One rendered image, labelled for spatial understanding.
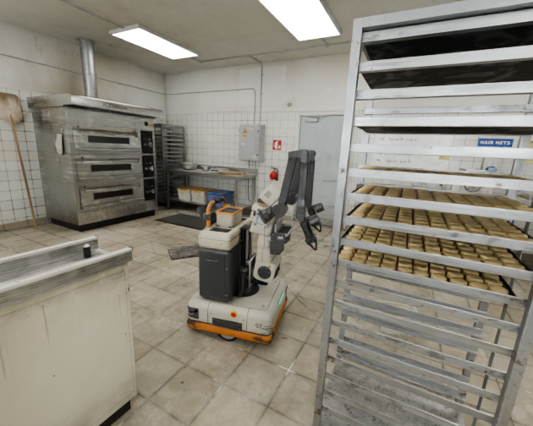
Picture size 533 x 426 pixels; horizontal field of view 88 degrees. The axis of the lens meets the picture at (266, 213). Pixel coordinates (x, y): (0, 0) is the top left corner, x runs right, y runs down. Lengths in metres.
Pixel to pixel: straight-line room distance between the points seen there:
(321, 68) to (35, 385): 5.23
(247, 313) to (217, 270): 0.37
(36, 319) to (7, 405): 0.30
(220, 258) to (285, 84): 4.24
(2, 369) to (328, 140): 4.87
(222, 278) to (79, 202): 3.44
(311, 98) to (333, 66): 0.61
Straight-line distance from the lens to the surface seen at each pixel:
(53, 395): 1.57
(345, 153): 1.05
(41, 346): 1.43
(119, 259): 1.45
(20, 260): 1.60
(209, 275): 2.07
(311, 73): 5.51
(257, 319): 2.04
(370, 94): 1.08
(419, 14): 1.10
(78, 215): 5.09
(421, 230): 1.09
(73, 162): 4.98
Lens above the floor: 1.39
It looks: 13 degrees down
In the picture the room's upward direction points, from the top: 3 degrees clockwise
